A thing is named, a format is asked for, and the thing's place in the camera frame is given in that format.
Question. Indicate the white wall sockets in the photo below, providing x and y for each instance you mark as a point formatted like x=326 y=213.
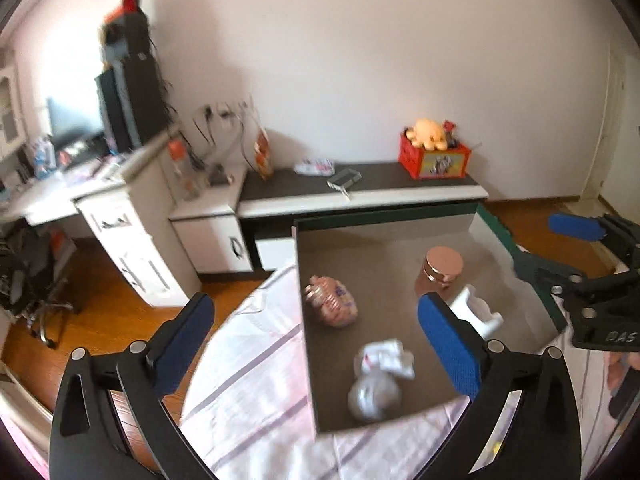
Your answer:
x=225 y=109

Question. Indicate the pink blanket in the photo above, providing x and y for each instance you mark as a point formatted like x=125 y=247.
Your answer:
x=22 y=452

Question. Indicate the black office chair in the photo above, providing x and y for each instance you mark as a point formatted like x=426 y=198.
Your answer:
x=30 y=270

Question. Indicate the low cabinet dark top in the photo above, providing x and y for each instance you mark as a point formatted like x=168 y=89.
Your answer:
x=400 y=180

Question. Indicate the white room door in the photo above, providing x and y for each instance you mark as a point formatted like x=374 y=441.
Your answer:
x=620 y=125

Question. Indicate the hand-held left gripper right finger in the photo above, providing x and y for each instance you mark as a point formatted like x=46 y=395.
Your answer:
x=447 y=345

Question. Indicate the white glass-door cabinet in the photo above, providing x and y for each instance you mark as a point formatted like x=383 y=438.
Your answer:
x=10 y=110

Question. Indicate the small black hair dryer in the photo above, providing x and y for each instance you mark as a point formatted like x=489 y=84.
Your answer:
x=220 y=175

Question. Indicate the small dark toy figure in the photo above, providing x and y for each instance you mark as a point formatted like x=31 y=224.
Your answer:
x=450 y=132

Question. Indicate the silver foil ball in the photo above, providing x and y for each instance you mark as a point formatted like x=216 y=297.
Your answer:
x=372 y=395

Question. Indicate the black speaker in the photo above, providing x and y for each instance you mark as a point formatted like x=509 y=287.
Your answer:
x=125 y=35

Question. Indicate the white patterned packet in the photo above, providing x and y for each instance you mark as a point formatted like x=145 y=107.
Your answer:
x=315 y=166

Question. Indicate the orange printed snack bag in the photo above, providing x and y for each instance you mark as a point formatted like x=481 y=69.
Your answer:
x=263 y=157

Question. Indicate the red storage crate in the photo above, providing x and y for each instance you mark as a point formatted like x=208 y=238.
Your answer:
x=440 y=162

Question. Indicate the pink magazine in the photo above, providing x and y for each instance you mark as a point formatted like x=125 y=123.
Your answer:
x=92 y=170

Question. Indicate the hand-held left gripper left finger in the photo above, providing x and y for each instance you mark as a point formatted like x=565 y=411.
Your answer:
x=182 y=340

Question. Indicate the white desk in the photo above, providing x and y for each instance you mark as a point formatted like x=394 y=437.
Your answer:
x=135 y=240

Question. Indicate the white wrapper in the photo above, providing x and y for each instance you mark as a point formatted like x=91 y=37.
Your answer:
x=387 y=355

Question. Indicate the blue white box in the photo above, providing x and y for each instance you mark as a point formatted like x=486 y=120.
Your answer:
x=42 y=157

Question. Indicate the rose gold jar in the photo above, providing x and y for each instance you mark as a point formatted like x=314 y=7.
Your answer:
x=440 y=265

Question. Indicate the computer monitor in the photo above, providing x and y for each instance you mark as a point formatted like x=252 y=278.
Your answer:
x=70 y=120

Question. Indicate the orange plush octopus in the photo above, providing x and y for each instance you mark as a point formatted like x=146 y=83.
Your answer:
x=427 y=132

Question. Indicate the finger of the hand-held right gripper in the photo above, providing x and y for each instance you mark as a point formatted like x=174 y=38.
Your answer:
x=530 y=265
x=575 y=227

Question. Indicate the patterned snack packet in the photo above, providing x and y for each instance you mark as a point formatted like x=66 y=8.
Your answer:
x=332 y=302

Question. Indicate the white pen holder cup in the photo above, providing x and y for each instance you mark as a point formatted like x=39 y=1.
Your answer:
x=472 y=310

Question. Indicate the person's right hand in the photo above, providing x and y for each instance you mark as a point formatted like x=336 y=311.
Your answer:
x=620 y=380

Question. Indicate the grey shallow box green rim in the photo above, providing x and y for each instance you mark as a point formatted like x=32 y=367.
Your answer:
x=380 y=260

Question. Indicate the black keyboard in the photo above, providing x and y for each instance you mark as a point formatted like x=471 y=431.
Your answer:
x=82 y=146

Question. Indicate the baby bottle orange cap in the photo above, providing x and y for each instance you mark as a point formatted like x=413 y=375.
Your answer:
x=181 y=175

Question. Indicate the small dark box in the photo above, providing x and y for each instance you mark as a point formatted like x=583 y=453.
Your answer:
x=344 y=180

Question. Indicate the small white side cabinet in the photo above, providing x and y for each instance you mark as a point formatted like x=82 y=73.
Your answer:
x=210 y=240

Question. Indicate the striped white bedsheet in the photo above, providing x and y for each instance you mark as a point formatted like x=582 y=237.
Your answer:
x=260 y=385

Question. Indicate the black computer tower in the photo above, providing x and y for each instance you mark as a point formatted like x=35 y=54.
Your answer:
x=132 y=105

